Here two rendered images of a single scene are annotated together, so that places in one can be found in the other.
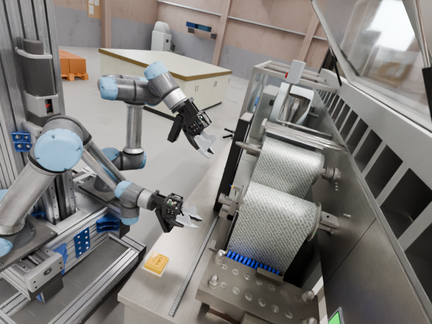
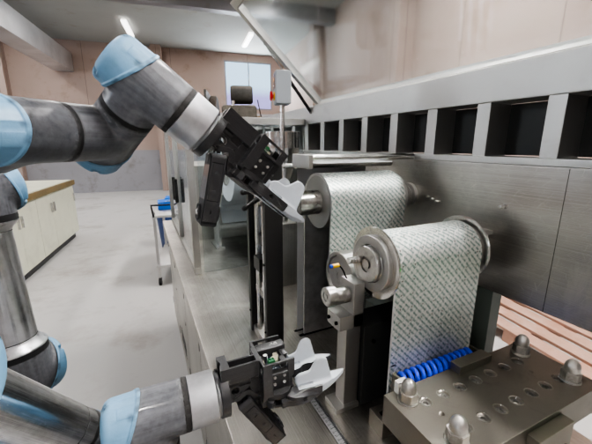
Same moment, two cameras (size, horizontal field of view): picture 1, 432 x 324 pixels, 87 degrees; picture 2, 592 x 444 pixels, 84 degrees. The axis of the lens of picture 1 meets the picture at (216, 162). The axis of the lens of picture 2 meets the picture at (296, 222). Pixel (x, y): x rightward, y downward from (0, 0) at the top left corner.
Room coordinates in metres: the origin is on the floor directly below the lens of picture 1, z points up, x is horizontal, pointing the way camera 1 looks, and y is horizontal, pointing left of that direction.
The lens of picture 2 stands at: (0.28, 0.36, 1.48)
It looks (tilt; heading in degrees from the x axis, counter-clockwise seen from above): 13 degrees down; 324
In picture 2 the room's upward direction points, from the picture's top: straight up
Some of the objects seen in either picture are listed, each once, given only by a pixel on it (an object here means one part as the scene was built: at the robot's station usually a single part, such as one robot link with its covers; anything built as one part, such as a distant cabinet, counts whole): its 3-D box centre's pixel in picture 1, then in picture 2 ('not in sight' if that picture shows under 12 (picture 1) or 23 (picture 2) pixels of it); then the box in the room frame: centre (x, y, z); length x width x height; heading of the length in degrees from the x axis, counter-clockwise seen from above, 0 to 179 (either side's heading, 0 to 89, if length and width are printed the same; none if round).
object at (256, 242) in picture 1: (261, 246); (434, 326); (0.61, -0.24, 1.11); 0.23 x 0.01 x 0.18; 79
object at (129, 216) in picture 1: (130, 208); not in sight; (0.73, 0.31, 1.01); 0.11 x 0.08 x 0.11; 31
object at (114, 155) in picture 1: (108, 161); not in sight; (1.07, 0.59, 0.98); 0.13 x 0.12 x 0.14; 124
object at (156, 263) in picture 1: (157, 262); not in sight; (0.58, 0.13, 0.91); 0.07 x 0.07 x 0.02; 79
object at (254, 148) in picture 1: (254, 148); (307, 203); (0.94, -0.15, 1.34); 0.06 x 0.06 x 0.06; 79
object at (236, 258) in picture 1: (253, 265); (438, 366); (0.59, -0.23, 1.03); 0.21 x 0.04 x 0.03; 79
